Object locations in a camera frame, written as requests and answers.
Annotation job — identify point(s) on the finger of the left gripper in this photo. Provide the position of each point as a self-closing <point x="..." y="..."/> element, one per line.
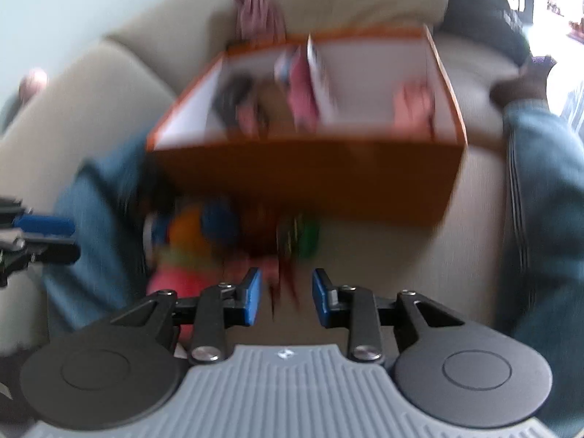
<point x="45" y="225"/>

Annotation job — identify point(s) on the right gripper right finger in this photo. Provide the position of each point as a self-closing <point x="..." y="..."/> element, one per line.
<point x="361" y="313"/>

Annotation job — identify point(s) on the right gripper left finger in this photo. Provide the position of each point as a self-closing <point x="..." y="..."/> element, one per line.
<point x="214" y="311"/>

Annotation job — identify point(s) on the brown bear plush blue hat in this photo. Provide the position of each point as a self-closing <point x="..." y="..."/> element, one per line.
<point x="198" y="247"/>

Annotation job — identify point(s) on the dark grey box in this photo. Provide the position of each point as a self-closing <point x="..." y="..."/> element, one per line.
<point x="230" y="96"/>

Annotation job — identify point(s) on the red feather toy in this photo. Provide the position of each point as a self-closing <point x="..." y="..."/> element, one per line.
<point x="256" y="248"/>

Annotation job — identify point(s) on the person's left leg jeans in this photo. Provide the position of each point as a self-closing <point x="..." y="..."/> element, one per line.
<point x="109" y="201"/>

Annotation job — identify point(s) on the burger shaped toy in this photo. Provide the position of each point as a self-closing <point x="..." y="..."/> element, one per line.
<point x="298" y="237"/>

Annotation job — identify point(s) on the beige sofa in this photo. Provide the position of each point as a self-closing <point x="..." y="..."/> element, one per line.
<point x="80" y="77"/>

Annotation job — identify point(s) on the orange storage box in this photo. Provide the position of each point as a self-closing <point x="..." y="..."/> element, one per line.
<point x="363" y="174"/>

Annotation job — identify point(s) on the person's brown sock foot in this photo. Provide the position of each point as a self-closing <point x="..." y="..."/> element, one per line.
<point x="530" y="84"/>

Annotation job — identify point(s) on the pink velvet cloth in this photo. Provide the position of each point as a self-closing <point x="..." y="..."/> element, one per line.
<point x="259" y="21"/>

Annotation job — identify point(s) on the black clothing pile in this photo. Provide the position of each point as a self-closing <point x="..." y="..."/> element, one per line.
<point x="490" y="22"/>

